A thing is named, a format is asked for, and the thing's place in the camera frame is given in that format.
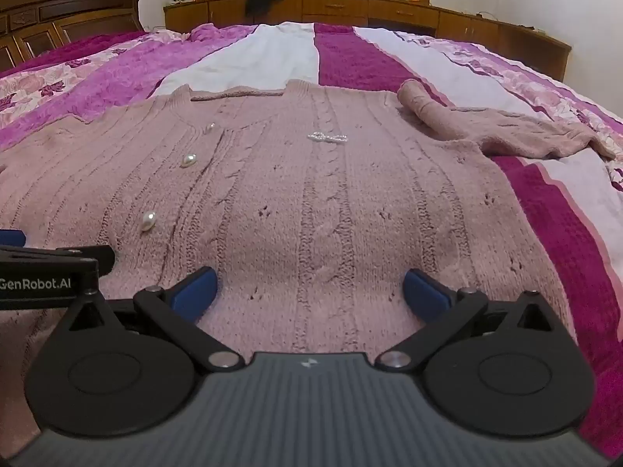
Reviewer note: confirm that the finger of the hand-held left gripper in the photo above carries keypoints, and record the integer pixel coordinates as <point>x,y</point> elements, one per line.
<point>58,255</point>
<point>10,239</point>

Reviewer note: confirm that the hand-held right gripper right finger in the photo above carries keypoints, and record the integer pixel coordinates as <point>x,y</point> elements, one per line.
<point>424,293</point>

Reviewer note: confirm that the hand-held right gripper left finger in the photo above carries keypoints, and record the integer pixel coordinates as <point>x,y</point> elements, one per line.
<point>195,293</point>

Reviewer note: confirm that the pink knitted sweater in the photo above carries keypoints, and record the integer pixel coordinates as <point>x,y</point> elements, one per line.
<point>316,194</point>

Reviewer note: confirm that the dark wooden headboard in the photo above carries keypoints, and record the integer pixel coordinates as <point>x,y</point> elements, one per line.
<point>44,14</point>

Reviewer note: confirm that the striped magenta floral blanket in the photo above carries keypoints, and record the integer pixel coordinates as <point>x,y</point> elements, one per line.
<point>350,53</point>

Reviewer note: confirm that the low wooden cabinet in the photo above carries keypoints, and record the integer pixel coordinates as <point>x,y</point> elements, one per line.
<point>379,12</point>

